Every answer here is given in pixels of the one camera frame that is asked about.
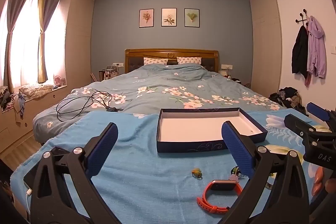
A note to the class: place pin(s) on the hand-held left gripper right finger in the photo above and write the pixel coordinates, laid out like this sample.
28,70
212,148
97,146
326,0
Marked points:
236,150

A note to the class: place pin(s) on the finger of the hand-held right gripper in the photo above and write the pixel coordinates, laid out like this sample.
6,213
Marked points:
298,123
319,109

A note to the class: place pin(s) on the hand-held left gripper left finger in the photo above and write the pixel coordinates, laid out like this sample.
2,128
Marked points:
102,150

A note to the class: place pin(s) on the orange smartwatch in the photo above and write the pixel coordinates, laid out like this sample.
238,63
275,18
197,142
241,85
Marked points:
223,185

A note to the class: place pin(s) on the dark blue shallow box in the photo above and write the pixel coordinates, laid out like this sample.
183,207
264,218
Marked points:
197,129

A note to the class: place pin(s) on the person's right hand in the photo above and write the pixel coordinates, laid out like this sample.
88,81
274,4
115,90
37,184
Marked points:
319,178

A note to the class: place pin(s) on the dark clothes pile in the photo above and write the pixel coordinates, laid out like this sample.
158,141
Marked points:
287,96

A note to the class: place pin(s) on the small yellow-green ornament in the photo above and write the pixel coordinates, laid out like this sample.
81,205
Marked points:
196,173

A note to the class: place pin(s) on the blue floral blanket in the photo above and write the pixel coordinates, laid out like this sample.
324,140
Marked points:
144,174

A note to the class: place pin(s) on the purple jacket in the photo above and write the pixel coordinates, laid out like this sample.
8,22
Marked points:
316,50

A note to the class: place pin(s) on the black jacket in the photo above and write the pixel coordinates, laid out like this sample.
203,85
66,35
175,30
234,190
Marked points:
299,53

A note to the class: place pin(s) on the window seat cabinet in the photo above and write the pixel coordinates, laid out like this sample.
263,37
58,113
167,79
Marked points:
44,106

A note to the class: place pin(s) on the nightstand bottles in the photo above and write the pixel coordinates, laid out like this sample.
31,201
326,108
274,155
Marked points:
109,73

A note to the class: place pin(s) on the black smartphone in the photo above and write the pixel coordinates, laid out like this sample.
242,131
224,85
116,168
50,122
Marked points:
27,175

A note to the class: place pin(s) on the pink desk fan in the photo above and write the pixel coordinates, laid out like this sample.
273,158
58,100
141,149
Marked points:
58,80

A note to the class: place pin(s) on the beige wardrobe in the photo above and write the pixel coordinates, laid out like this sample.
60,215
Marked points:
78,43
265,43

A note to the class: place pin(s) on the light clothes pile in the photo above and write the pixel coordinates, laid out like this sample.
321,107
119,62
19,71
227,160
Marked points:
36,90

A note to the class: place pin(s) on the blue floral duvet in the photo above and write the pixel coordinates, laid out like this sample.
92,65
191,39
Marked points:
157,77

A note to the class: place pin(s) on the white patterned pillow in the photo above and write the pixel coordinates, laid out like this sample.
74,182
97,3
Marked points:
189,60
155,61

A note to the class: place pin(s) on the colourful clothes pile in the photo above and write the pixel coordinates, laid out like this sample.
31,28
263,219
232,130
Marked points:
8,100

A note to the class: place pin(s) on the wooden headboard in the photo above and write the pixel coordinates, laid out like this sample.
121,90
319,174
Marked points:
147,53

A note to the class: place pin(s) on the grey and gold curtain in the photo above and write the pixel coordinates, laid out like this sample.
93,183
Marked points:
18,3
43,29

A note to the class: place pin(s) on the framed pink flower picture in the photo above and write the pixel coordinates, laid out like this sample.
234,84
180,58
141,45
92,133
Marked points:
146,18

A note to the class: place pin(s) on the framed green leaf picture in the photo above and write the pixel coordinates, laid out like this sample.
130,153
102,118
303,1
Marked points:
192,17

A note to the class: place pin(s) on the framed white flower picture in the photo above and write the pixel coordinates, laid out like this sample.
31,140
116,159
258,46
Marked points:
169,17

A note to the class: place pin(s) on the white wall socket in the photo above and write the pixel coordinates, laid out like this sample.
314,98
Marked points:
226,66
118,65

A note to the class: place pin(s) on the black wall coat rack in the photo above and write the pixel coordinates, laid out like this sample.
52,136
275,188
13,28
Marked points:
304,15

